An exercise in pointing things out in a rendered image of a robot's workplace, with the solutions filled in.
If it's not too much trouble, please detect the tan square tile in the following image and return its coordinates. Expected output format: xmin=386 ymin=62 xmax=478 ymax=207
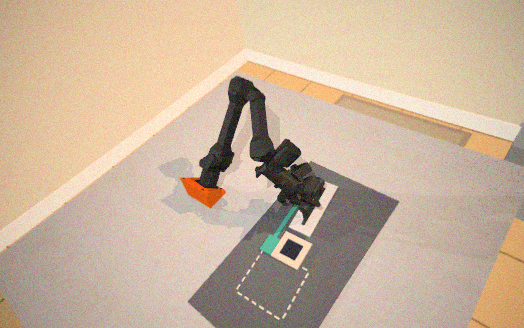
xmin=271 ymin=231 xmax=312 ymax=270

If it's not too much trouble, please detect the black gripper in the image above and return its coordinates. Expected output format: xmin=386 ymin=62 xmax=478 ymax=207
xmin=274 ymin=169 xmax=321 ymax=209

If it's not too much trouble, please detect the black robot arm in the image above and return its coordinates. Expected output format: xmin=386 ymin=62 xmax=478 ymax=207
xmin=195 ymin=76 xmax=312 ymax=189

